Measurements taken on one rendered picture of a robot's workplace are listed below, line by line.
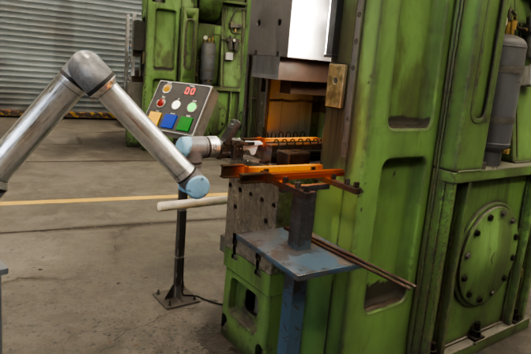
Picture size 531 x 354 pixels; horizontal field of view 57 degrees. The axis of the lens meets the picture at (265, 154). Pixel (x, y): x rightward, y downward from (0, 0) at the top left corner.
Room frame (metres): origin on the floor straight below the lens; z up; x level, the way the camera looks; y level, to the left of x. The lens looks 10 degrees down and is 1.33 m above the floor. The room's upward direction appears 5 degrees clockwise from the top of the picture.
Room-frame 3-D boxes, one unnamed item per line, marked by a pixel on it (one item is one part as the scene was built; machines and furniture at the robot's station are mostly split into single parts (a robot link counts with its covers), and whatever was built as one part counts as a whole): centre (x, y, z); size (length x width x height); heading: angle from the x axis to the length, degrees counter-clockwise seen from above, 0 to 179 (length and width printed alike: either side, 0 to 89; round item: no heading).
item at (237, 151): (2.05, 0.16, 0.97); 0.12 x 0.08 x 0.09; 126
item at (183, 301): (2.57, 0.43, 0.05); 0.22 x 0.22 x 0.09; 36
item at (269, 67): (2.29, -0.13, 1.32); 0.42 x 0.20 x 0.10; 126
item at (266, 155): (2.29, -0.13, 0.96); 0.42 x 0.20 x 0.09; 126
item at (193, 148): (1.95, 0.29, 0.98); 0.12 x 0.09 x 0.10; 126
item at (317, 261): (1.69, -0.15, 0.69); 0.40 x 0.30 x 0.02; 33
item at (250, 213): (2.25, -0.18, 0.69); 0.56 x 0.38 x 0.45; 126
